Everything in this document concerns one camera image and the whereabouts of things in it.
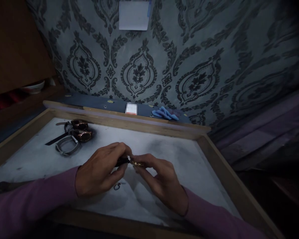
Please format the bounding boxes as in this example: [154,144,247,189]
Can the person's left hand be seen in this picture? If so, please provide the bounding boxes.
[74,142,130,199]

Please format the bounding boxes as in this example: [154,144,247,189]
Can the person's right hand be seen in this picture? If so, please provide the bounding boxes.
[133,153,190,217]

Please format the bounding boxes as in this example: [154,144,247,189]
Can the person's left fingers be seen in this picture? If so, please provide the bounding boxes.
[99,142,130,164]

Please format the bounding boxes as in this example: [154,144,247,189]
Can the person's left thumb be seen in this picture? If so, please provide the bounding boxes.
[107,163,128,186]

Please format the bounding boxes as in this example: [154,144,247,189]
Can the person's right index finger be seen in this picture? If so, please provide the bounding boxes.
[133,153,162,165]

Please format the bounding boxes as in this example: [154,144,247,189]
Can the person's right thumb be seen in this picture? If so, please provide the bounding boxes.
[135,165,166,181]

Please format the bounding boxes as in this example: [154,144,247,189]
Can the gold watch with dark strap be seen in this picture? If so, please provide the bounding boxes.
[116,156,146,169]

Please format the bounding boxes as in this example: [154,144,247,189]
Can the white tray liner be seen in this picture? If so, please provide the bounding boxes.
[0,116,242,227]

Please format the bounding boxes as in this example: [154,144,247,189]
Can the brown watch with grey band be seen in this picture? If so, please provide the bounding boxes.
[55,129,93,158]

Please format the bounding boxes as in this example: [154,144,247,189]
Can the white card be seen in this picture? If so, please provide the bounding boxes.
[125,103,138,115]

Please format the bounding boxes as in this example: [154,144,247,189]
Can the blue cloth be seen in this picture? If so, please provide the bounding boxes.
[152,106,180,122]

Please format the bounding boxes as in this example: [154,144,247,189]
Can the dark blue shelf strip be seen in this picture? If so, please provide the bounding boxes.
[64,93,194,125]

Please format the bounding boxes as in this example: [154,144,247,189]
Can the wooden tray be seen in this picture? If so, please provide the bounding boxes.
[0,100,285,239]

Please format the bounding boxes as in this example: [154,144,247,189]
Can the white bowl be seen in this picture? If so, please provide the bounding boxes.
[22,79,46,95]

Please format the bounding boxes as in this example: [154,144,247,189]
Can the white paper note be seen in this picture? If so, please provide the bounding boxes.
[118,0,150,31]

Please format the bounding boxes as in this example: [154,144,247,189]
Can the wooden cabinet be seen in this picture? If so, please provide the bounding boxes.
[0,0,65,105]

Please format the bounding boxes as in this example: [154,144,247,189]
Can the brown watch with thin strap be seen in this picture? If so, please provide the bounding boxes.
[56,119,88,131]

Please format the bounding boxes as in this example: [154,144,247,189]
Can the black watch strap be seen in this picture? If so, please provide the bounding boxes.
[45,132,72,146]

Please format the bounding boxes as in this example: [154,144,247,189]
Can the dark tool handle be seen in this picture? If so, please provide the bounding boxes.
[0,181,17,194]

